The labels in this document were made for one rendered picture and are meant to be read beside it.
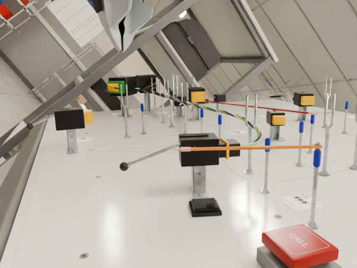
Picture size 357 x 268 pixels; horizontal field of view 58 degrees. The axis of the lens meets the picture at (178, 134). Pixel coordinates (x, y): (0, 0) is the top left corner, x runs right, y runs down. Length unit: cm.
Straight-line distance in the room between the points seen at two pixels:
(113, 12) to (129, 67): 755
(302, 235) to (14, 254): 30
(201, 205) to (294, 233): 14
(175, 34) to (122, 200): 114
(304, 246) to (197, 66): 133
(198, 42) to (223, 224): 125
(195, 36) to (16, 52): 692
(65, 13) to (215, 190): 785
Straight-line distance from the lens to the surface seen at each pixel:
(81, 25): 815
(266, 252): 35
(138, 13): 48
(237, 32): 179
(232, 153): 49
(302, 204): 49
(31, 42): 823
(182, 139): 47
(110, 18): 47
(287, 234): 35
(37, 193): 57
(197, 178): 49
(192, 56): 158
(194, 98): 102
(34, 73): 813
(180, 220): 43
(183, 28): 156
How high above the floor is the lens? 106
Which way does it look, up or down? 7 degrees up
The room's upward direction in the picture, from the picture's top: 50 degrees clockwise
